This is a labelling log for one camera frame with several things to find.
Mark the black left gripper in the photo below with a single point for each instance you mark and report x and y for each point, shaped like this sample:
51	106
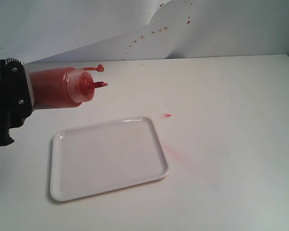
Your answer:
7	119

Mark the red ketchup squeeze bottle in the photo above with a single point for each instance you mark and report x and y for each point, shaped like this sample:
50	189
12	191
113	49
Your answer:
66	87

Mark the white paper backdrop sheet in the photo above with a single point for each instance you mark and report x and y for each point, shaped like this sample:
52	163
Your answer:
44	31

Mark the white rectangular plastic tray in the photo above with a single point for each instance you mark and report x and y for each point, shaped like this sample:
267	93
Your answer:
105	157

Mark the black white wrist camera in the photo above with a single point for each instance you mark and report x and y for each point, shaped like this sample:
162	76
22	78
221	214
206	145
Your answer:
20	92

